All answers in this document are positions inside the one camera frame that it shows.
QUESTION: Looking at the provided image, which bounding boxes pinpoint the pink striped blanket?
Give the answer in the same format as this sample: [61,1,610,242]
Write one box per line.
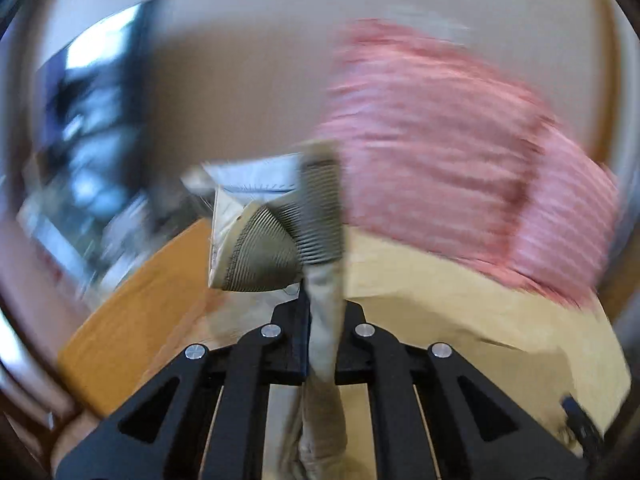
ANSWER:
[306,19,622,312]

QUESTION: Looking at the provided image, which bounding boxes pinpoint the dark framed screen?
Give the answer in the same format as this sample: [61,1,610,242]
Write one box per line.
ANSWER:
[29,0,168,211]

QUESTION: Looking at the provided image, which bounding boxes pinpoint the yellow bed sheet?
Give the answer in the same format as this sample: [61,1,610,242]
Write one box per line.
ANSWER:
[200,224,632,480]

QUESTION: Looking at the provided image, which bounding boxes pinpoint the grey beige pants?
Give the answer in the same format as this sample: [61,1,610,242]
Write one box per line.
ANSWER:
[184,141,352,480]

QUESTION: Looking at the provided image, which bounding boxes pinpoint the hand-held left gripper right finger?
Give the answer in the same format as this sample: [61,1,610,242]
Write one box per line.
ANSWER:
[334,299,587,480]

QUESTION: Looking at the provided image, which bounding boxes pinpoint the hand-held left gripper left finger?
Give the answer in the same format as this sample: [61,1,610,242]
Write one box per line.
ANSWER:
[54,289,312,480]

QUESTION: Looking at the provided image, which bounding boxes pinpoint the orange wooden board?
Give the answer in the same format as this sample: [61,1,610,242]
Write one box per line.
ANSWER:
[57,217,217,417]

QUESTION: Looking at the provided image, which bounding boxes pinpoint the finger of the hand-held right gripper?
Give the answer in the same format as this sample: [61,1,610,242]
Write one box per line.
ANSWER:
[560,395,607,461]

